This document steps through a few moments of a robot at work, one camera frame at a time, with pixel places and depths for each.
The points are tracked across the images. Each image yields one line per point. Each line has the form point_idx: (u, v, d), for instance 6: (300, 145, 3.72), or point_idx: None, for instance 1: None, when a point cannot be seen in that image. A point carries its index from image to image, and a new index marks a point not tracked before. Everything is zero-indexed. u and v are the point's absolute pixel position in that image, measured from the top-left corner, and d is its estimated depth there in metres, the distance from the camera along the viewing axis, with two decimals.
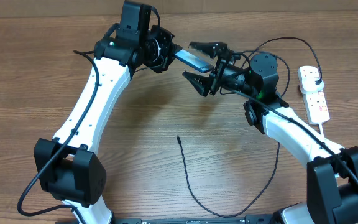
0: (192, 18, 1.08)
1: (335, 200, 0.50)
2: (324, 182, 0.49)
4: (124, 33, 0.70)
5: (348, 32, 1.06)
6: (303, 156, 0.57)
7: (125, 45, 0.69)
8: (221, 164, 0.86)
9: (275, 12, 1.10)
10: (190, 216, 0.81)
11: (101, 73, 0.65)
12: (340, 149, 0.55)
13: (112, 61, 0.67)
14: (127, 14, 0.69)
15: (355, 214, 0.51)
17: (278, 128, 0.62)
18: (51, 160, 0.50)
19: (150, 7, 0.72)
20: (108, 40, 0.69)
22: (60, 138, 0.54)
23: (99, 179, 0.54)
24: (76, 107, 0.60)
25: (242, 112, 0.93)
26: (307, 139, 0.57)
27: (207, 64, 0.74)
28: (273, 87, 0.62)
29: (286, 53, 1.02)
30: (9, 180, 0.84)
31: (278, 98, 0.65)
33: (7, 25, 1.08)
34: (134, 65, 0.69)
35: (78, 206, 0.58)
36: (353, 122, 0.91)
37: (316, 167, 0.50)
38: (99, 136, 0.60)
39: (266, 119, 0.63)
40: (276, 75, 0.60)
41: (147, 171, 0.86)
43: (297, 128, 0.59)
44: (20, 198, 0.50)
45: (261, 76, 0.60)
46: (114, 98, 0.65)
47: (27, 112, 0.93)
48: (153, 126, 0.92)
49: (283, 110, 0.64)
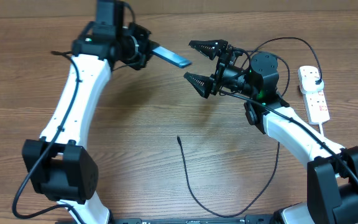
0: (192, 18, 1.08)
1: (335, 200, 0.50)
2: (324, 182, 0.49)
4: (100, 29, 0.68)
5: (348, 32, 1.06)
6: (304, 156, 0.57)
7: (103, 40, 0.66)
8: (220, 164, 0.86)
9: (275, 12, 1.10)
10: (190, 216, 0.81)
11: (80, 70, 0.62)
12: (340, 149, 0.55)
13: (90, 57, 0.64)
14: (101, 10, 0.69)
15: (356, 215, 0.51)
17: (278, 128, 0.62)
18: (40, 159, 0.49)
19: (123, 4, 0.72)
20: (84, 37, 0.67)
22: (47, 137, 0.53)
23: (91, 174, 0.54)
24: (59, 105, 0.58)
25: (242, 112, 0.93)
26: (307, 139, 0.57)
27: (184, 60, 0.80)
28: (273, 86, 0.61)
29: (286, 53, 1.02)
30: (9, 180, 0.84)
31: (278, 98, 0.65)
33: (7, 25, 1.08)
34: (113, 58, 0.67)
35: (74, 205, 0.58)
36: (353, 122, 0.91)
37: (316, 167, 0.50)
38: (86, 132, 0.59)
39: (266, 119, 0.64)
40: (275, 74, 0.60)
41: (147, 171, 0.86)
43: (298, 128, 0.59)
44: (13, 201, 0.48)
45: (261, 76, 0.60)
46: (96, 93, 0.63)
47: (27, 112, 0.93)
48: (153, 126, 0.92)
49: (283, 110, 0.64)
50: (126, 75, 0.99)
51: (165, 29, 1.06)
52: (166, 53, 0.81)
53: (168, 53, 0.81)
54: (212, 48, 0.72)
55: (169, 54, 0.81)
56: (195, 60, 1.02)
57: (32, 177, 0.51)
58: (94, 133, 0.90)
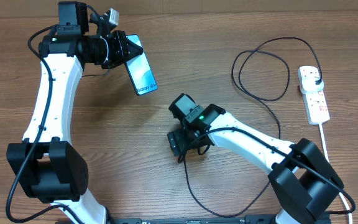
0: (192, 18, 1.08)
1: (305, 196, 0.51)
2: (290, 188, 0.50)
4: (65, 30, 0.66)
5: (348, 32, 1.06)
6: (260, 163, 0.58)
7: (69, 38, 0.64)
8: (220, 164, 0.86)
9: (275, 12, 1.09)
10: (190, 216, 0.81)
11: (51, 68, 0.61)
12: (290, 145, 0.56)
13: (61, 56, 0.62)
14: (64, 12, 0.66)
15: (327, 199, 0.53)
17: (225, 139, 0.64)
18: (26, 160, 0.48)
19: (85, 5, 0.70)
20: (50, 38, 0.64)
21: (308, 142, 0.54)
22: (30, 138, 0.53)
23: (80, 170, 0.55)
24: (37, 106, 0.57)
25: (243, 112, 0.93)
26: (258, 147, 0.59)
27: (154, 88, 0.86)
28: (189, 104, 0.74)
29: (286, 53, 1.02)
30: (9, 180, 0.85)
31: (212, 106, 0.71)
33: (7, 25, 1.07)
34: (82, 54, 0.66)
35: (70, 204, 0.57)
36: (353, 122, 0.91)
37: (278, 177, 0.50)
38: (68, 129, 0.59)
39: (212, 135, 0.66)
40: (184, 97, 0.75)
41: (147, 171, 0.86)
43: (242, 135, 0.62)
44: (7, 205, 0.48)
45: (176, 104, 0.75)
46: (71, 89, 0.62)
47: (28, 112, 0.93)
48: (153, 126, 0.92)
49: (222, 117, 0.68)
50: (127, 75, 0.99)
51: (165, 29, 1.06)
52: (138, 71, 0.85)
53: (139, 71, 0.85)
54: (173, 146, 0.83)
55: (139, 73, 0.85)
56: (195, 60, 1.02)
57: (21, 181, 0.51)
58: (94, 133, 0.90)
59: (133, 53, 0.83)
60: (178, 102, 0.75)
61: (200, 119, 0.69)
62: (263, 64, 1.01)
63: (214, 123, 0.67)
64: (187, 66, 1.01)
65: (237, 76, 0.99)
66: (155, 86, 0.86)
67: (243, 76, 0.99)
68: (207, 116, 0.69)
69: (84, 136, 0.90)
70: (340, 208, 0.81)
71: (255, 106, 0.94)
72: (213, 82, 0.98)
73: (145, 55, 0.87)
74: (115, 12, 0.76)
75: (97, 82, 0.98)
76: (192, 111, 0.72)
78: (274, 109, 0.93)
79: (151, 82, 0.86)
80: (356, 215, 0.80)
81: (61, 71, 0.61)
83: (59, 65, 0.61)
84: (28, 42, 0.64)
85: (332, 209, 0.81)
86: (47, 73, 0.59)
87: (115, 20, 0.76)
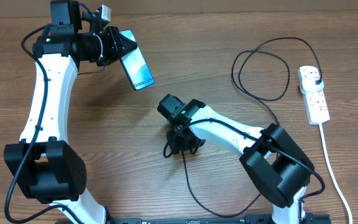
0: (192, 18, 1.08)
1: (276, 178, 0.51)
2: (260, 170, 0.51)
4: (59, 30, 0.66)
5: (348, 32, 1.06)
6: (235, 149, 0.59)
7: (63, 38, 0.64)
8: (220, 163, 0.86)
9: (275, 12, 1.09)
10: (190, 216, 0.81)
11: (47, 69, 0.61)
12: (260, 131, 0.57)
13: (56, 56, 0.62)
14: (56, 12, 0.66)
15: (299, 182, 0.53)
17: (204, 130, 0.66)
18: (23, 160, 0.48)
19: (78, 3, 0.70)
20: (44, 38, 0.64)
21: (278, 127, 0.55)
22: (27, 138, 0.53)
23: (78, 168, 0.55)
24: (34, 106, 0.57)
25: (242, 111, 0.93)
26: (232, 134, 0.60)
27: (152, 82, 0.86)
28: (174, 104, 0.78)
29: (286, 53, 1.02)
30: (9, 180, 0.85)
31: (194, 101, 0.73)
33: (7, 25, 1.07)
34: (78, 53, 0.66)
35: (69, 204, 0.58)
36: (353, 122, 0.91)
37: (247, 160, 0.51)
38: (64, 128, 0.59)
39: (193, 127, 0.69)
40: (169, 96, 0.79)
41: (147, 171, 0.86)
43: (218, 125, 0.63)
44: (5, 206, 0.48)
45: (162, 104, 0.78)
46: (68, 89, 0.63)
47: (28, 111, 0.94)
48: (154, 125, 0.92)
49: (202, 110, 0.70)
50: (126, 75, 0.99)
51: (165, 29, 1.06)
52: (133, 65, 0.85)
53: (135, 66, 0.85)
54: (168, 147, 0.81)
55: (135, 68, 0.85)
56: (195, 60, 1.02)
57: (20, 182, 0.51)
58: (94, 133, 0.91)
59: (127, 48, 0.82)
60: (164, 102, 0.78)
61: (182, 114, 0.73)
62: (263, 64, 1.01)
63: (194, 116, 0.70)
64: (187, 66, 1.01)
65: (237, 76, 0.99)
66: (151, 79, 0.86)
67: (243, 76, 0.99)
68: (189, 110, 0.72)
69: (84, 136, 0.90)
70: (339, 208, 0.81)
71: (255, 106, 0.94)
72: (213, 83, 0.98)
73: (139, 50, 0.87)
74: (107, 9, 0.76)
75: (97, 81, 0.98)
76: (177, 109, 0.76)
78: (274, 109, 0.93)
79: (146, 77, 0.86)
80: (356, 215, 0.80)
81: (57, 71, 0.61)
83: (55, 65, 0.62)
84: (23, 42, 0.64)
85: (332, 210, 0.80)
86: (43, 73, 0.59)
87: (107, 17, 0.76)
